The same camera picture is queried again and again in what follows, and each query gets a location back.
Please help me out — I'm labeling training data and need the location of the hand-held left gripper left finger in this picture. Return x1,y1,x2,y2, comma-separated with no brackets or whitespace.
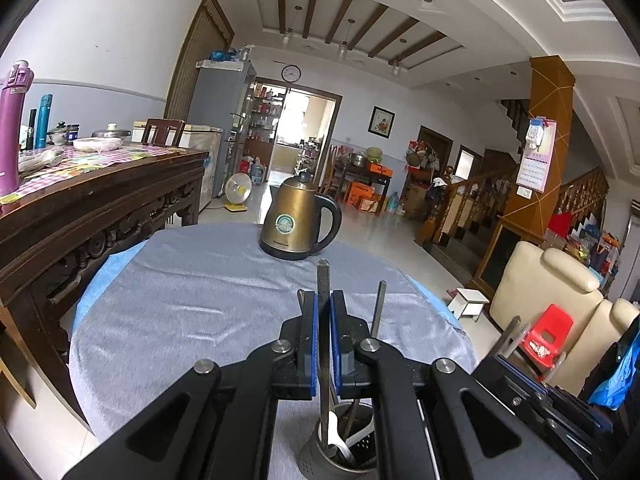
62,290,321,480

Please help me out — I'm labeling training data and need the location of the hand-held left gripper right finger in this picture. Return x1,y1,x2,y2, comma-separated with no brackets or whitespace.
330,290,581,480

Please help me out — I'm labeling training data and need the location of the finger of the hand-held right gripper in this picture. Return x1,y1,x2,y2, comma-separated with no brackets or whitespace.
492,352,608,433
470,357,576,466

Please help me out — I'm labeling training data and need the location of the metal utensil holder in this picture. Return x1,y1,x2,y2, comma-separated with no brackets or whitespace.
300,400,381,480

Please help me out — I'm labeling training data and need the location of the red child chair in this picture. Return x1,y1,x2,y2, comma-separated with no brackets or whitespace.
517,304,575,376

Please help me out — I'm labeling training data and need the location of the blue cloth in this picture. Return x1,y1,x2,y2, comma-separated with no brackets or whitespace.
589,345,640,408

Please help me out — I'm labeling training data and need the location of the cream leather sofa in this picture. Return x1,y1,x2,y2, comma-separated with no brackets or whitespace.
489,240,640,396

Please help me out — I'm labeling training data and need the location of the small white stool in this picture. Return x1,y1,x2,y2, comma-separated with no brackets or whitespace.
446,287,491,322

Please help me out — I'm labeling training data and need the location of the dark cloth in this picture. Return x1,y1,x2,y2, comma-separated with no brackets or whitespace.
590,310,640,361

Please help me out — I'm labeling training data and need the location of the grey table cloth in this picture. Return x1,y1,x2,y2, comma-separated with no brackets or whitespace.
69,222,478,446

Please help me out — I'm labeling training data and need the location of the bronze electric kettle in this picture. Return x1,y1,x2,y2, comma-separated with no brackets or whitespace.
258,171,343,262

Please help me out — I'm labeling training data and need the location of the pile of colourful bags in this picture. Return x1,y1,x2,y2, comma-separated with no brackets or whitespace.
545,210,626,291

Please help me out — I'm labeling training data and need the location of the orange cardboard box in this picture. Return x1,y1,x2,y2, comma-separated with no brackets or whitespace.
347,181,376,208

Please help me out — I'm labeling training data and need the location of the dark wooden side table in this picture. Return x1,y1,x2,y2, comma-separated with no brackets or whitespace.
332,160,393,216

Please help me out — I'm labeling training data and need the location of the small electric fan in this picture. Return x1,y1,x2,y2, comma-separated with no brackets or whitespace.
221,172,252,212

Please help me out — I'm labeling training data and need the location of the tall wooden chair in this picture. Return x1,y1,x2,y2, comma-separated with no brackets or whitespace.
320,144,338,196

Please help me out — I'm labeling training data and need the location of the wooden stair railing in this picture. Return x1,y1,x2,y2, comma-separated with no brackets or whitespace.
420,165,521,246

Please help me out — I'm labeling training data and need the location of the wooden landing railing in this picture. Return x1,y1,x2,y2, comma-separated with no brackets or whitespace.
557,167,608,221

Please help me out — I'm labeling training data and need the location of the pile of hanging bags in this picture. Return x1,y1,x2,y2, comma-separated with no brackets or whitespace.
404,140,441,173

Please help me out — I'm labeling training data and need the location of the blue table cover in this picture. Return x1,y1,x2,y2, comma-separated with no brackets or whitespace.
72,247,466,333

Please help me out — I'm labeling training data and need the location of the shelf of bottles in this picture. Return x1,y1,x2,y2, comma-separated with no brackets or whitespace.
245,82,288,161

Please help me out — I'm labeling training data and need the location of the white chest freezer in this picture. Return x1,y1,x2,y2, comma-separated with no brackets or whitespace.
132,120,223,211

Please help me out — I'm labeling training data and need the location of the white hanging bag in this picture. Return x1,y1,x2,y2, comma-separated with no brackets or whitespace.
525,117,546,151

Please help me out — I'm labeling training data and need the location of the grey refrigerator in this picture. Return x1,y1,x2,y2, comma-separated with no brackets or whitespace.
192,60,256,198

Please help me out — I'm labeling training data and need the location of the brown wooden chair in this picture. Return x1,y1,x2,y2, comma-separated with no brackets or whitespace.
141,118,186,148

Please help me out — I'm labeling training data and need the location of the orange wooden pillar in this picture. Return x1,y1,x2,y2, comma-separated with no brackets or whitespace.
480,57,576,301

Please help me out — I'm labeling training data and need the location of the carved dark wooden table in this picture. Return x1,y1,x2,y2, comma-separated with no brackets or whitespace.
0,147,211,436

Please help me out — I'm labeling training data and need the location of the checkered tablecloth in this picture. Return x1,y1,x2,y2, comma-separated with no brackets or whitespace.
0,140,191,206

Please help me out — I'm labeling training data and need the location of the white bowl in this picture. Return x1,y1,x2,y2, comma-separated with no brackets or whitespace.
73,137,123,153

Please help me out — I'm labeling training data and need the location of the brown wooden door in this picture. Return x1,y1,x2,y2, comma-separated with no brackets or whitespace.
164,0,236,123

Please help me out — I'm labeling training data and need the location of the glass lidded pot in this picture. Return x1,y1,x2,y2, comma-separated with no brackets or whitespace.
46,121,71,147

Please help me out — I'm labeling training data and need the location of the teal bottle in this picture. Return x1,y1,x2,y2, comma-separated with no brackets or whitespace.
37,93,53,148

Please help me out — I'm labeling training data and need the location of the purple bottle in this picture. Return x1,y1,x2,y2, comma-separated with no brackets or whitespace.
0,60,33,198

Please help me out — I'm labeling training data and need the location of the pink wall calendar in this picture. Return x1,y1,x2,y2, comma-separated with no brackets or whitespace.
515,117,557,192

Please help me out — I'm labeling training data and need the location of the framed wall picture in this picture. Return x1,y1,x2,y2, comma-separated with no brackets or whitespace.
368,106,394,139

